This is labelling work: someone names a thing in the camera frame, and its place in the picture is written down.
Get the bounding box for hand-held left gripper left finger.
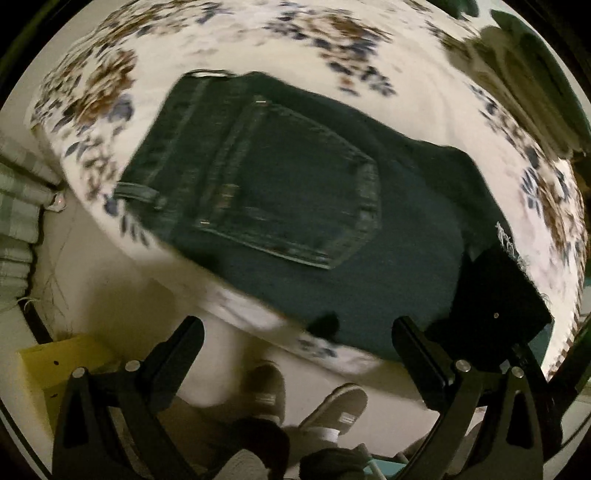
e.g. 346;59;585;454
52;316;206;480

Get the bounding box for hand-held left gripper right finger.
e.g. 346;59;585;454
391;316;546;480

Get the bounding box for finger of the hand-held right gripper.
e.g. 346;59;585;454
427;246;554;366

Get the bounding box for dark denim pants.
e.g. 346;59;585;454
113;70;555;363

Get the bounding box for person's grey trouser leg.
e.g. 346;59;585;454
154;396;289;480

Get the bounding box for grey slip-on shoe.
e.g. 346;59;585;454
243;362;288;426
299;383;369;440

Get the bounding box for yellow box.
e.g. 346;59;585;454
17;334;127;432

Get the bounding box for plaid cloth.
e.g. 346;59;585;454
0;134;63;298

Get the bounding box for floral bed sheet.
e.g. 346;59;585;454
30;0;588;385

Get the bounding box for green cushion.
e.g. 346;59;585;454
480;9;591;155

